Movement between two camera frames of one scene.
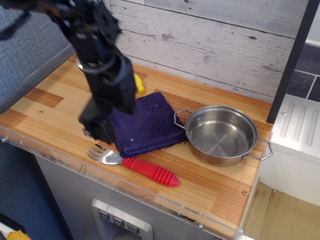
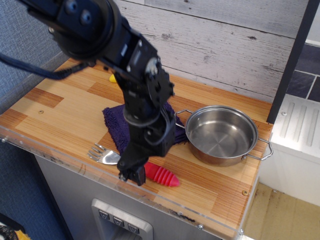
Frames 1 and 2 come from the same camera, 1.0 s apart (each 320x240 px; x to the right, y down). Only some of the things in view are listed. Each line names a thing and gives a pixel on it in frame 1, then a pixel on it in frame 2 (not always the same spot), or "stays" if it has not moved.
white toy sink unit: x=292 y=164 stays
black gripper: x=111 y=80 -> x=153 y=139
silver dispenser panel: x=112 y=223 stays
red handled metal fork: x=109 y=157 stays
